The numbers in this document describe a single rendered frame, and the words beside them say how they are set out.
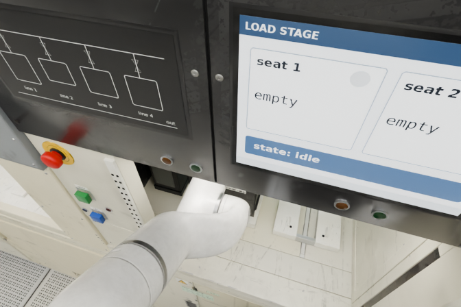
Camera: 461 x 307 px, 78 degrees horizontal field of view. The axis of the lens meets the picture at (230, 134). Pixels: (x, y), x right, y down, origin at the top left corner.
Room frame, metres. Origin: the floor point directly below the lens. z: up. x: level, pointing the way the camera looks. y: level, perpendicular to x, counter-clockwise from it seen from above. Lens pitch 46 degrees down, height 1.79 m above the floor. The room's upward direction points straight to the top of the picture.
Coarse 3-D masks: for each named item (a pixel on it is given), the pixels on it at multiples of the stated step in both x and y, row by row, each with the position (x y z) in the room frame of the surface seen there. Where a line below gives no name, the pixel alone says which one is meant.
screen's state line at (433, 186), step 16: (256, 144) 0.24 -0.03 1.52; (272, 144) 0.24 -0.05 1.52; (288, 160) 0.23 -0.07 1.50; (304, 160) 0.23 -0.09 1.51; (320, 160) 0.22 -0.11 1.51; (336, 160) 0.21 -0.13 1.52; (352, 160) 0.21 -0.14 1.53; (352, 176) 0.21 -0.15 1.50; (368, 176) 0.20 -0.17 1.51; (384, 176) 0.20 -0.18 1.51; (400, 176) 0.19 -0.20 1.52; (416, 176) 0.19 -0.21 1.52; (416, 192) 0.19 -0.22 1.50; (432, 192) 0.18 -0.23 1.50; (448, 192) 0.18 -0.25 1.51
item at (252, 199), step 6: (228, 186) 0.46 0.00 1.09; (228, 192) 0.46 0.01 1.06; (234, 192) 0.45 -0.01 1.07; (240, 192) 0.45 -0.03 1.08; (246, 192) 0.44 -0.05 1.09; (246, 198) 0.44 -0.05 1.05; (252, 198) 0.44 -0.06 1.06; (258, 198) 0.47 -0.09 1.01; (252, 204) 0.44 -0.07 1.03; (252, 210) 0.44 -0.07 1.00; (252, 216) 0.44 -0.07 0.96
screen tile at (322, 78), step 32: (256, 64) 0.25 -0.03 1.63; (288, 64) 0.24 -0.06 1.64; (320, 64) 0.23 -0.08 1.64; (352, 64) 0.22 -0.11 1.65; (320, 96) 0.23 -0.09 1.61; (352, 96) 0.22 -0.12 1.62; (256, 128) 0.24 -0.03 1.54; (288, 128) 0.23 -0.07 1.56; (320, 128) 0.22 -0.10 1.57; (352, 128) 0.21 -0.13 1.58
